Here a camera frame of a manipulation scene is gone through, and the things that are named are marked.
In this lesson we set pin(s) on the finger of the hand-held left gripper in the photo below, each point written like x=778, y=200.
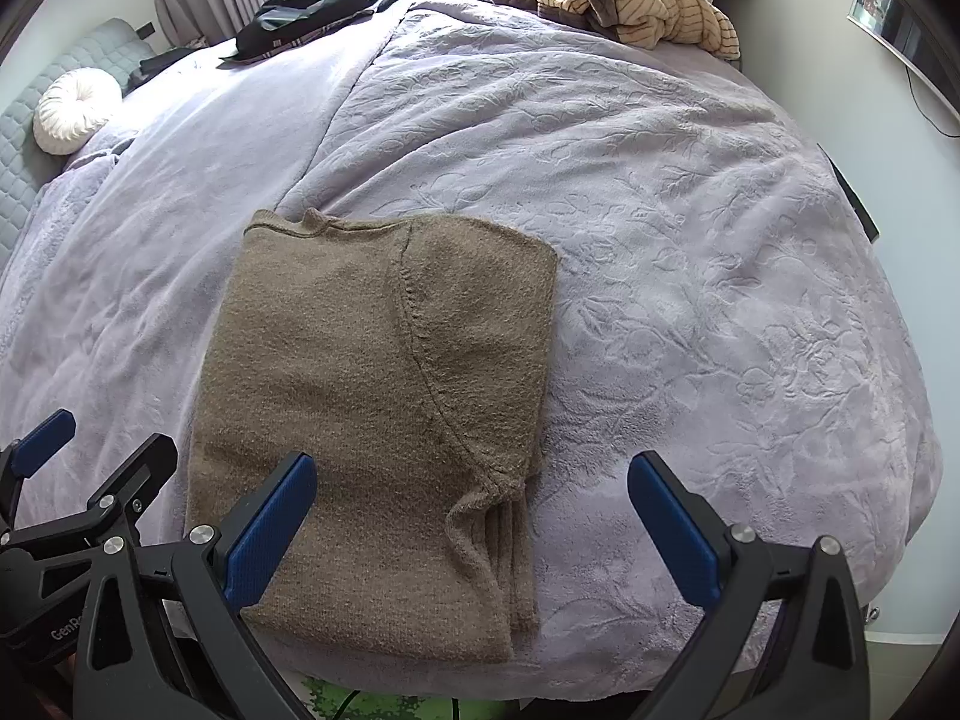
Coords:
x=139, y=469
x=45, y=440

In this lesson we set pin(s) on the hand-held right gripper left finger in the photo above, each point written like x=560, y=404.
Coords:
x=270, y=521

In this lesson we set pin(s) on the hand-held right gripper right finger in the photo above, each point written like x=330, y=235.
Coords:
x=671, y=532

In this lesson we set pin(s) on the brown knit sweater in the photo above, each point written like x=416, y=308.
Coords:
x=337, y=390

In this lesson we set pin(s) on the black clothes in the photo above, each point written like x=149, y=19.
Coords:
x=300, y=11

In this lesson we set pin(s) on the beige striped clothes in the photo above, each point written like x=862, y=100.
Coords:
x=652, y=7

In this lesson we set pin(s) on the green floor mat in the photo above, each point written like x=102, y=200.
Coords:
x=375, y=706

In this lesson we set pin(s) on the grey quilted headboard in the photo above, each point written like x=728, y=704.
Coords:
x=19, y=165

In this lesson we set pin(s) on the lavender embossed bed blanket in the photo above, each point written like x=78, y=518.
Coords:
x=637, y=240

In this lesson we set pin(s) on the white round pillow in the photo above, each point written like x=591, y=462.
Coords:
x=75, y=109

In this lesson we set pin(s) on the black flat device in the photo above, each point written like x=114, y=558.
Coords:
x=851, y=195

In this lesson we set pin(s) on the dark cloth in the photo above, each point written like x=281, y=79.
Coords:
x=161, y=64

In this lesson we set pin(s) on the black television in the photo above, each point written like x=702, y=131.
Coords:
x=900, y=30

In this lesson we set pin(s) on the black wall switch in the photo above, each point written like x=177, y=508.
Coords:
x=147, y=30

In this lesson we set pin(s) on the white wall shelf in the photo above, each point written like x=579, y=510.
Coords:
x=911, y=64

